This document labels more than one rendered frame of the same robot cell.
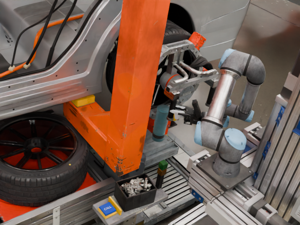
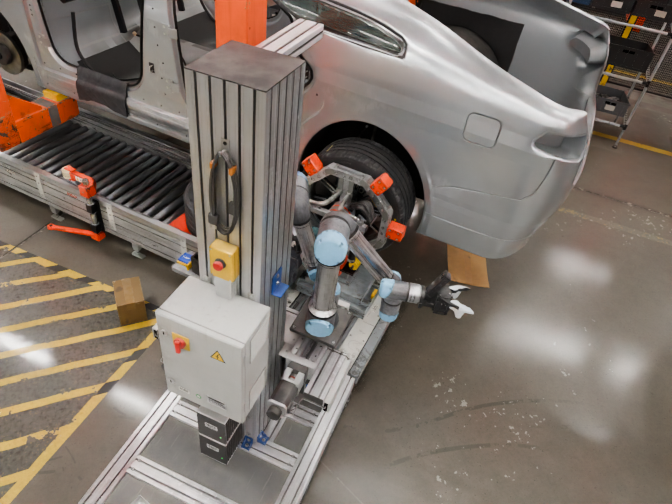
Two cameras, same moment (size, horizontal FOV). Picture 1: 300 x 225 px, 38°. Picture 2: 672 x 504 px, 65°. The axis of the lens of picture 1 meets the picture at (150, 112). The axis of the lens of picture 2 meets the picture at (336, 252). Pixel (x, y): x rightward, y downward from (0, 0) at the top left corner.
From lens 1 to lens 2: 2.65 m
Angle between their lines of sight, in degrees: 49
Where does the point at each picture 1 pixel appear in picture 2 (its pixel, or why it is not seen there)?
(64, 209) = (190, 246)
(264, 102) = (587, 398)
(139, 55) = not seen: hidden behind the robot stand
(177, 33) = (362, 162)
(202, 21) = (434, 179)
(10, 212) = (178, 224)
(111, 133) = not seen: hidden behind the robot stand
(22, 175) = (189, 199)
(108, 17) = (307, 108)
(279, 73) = not seen: outside the picture
